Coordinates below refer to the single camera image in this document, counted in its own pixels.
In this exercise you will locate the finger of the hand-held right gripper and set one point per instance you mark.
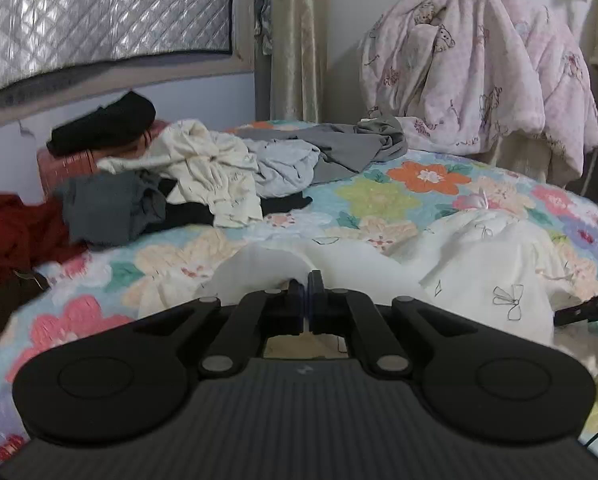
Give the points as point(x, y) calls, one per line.
point(589, 307)

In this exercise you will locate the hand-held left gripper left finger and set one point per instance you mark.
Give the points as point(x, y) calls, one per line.
point(299, 307)

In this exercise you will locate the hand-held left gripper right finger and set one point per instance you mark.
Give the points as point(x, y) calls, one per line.
point(313, 306)

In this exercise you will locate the cream bow-print dress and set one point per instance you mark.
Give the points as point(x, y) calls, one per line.
point(479, 270)

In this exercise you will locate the floral bedspread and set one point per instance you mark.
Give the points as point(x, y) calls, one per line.
point(379, 195)

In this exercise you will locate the light blue-grey garment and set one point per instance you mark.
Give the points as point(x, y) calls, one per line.
point(284, 170)

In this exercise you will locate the grey garment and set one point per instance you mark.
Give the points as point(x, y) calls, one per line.
point(339, 150)

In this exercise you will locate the beige fabric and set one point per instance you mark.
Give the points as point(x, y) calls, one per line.
point(524, 160)

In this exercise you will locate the crumpled cream bow-print garment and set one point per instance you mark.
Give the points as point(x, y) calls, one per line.
point(204, 165)

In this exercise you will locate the dark grey shirt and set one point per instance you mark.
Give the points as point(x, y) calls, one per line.
point(104, 205)

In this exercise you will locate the black folded garment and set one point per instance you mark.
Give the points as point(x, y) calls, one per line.
point(104, 125)

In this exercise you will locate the beige curtain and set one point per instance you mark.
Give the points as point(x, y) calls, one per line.
point(299, 35)

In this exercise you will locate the pink suitcase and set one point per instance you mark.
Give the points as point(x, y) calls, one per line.
point(64, 170)

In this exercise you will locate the pink printed quilt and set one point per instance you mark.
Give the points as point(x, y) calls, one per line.
point(454, 60)

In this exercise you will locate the red garment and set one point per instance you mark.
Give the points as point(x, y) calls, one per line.
point(19, 240)

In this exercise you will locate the grey window frame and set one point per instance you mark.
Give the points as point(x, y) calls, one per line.
point(261, 90)

